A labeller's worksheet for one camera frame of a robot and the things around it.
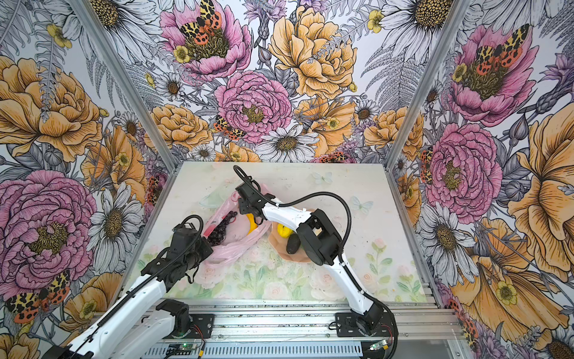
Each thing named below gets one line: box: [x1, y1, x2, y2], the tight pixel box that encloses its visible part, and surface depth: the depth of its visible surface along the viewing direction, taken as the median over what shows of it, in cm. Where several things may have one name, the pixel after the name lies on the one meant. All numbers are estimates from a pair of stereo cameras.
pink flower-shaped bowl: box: [268, 222, 311, 263], surface depth 91 cm
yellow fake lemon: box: [277, 222, 294, 239], surface depth 91 cm
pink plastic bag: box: [201, 192, 271, 266], surface depth 91 cm
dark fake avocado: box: [286, 233, 302, 255], surface depth 91 cm
